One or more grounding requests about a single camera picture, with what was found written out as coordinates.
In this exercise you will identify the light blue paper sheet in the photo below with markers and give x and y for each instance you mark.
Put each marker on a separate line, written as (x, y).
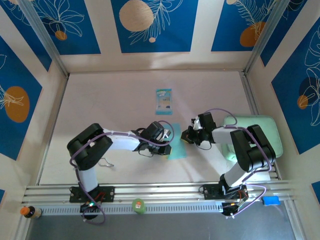
(177, 150)

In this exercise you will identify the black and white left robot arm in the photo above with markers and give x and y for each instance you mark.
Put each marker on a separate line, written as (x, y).
(87, 152)

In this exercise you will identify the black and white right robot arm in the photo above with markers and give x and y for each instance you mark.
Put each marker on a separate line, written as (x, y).
(252, 152)

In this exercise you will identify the blue printed snack packet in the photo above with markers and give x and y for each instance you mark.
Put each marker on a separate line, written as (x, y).
(164, 102)

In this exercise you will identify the black device at table edge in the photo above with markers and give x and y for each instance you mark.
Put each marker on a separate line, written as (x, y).
(248, 92)

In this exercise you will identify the mint green zip case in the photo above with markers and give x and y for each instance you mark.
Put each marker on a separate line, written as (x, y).
(270, 130)

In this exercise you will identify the black controller board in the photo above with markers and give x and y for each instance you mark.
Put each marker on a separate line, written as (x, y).
(90, 208)
(228, 209)

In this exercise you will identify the small blue box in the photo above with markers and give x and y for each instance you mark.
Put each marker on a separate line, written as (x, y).
(270, 201)

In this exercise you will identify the brown bottle with orange cap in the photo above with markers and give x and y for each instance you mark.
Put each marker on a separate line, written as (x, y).
(31, 212)

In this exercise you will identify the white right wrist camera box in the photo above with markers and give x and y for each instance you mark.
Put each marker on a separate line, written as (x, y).
(196, 123)

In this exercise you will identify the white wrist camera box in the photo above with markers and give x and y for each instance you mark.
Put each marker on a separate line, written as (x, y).
(196, 123)
(166, 133)

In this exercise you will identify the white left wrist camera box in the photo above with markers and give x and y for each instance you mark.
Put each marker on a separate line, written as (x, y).
(166, 133)

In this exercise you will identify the aluminium mounting rail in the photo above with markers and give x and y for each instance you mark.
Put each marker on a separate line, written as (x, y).
(160, 190)

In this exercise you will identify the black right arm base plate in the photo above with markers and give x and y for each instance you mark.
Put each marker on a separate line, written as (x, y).
(211, 192)

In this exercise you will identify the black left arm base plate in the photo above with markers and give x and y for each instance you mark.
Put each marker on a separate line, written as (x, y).
(107, 193)

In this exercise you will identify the aluminium side rail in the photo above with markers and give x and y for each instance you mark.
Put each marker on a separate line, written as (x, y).
(53, 112)

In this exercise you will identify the aluminium frame post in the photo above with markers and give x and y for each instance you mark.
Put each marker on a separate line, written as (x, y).
(42, 35)
(265, 35)

